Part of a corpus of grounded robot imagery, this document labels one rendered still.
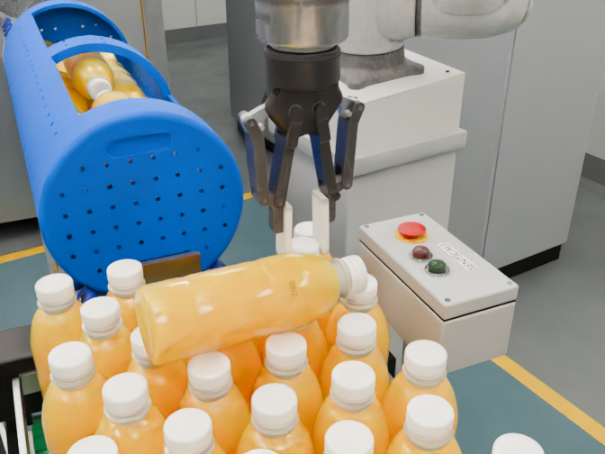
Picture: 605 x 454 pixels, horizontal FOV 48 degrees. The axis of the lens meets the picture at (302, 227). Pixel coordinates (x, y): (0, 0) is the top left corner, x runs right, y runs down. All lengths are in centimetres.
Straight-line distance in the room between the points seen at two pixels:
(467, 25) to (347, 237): 48
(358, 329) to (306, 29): 29
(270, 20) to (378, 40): 79
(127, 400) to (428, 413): 25
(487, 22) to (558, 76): 128
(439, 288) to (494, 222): 192
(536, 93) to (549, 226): 63
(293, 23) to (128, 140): 37
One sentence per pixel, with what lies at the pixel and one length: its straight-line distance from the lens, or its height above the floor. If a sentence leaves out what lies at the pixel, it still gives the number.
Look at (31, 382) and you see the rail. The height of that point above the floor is 97.
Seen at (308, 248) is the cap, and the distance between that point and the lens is 77.
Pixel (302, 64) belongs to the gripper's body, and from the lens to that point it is 66.
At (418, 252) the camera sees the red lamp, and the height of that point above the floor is 111.
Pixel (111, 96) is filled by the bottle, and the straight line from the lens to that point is 109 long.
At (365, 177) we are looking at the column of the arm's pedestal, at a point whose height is 94.
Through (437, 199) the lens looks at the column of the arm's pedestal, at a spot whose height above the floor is 84.
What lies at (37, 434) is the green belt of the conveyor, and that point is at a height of 90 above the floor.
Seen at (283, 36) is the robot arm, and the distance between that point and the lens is 65.
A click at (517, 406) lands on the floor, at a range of 233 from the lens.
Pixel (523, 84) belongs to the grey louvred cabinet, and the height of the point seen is 83.
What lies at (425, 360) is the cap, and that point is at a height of 112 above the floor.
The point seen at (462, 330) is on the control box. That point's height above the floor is 106.
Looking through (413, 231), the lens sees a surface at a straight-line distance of 87.
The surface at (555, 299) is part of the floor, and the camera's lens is 287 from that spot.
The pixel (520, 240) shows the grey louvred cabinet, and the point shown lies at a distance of 287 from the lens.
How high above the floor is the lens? 153
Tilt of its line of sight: 28 degrees down
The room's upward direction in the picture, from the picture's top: straight up
